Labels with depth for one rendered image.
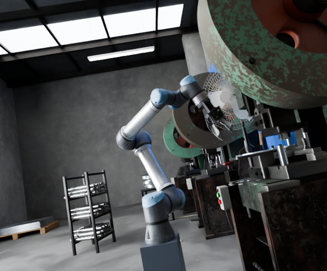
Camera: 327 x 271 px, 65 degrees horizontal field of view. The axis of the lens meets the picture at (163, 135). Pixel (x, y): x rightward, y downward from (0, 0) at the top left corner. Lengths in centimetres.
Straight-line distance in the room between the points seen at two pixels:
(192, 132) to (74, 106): 625
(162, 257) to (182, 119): 169
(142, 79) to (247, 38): 754
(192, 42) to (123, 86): 266
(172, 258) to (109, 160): 686
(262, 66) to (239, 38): 13
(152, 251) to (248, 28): 103
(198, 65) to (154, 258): 603
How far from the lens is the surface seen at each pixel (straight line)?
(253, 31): 104
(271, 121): 139
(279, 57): 103
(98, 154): 811
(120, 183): 798
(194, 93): 129
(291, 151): 141
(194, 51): 708
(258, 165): 139
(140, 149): 150
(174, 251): 130
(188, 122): 270
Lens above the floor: 78
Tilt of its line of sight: 8 degrees up
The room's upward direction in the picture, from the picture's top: 11 degrees counter-clockwise
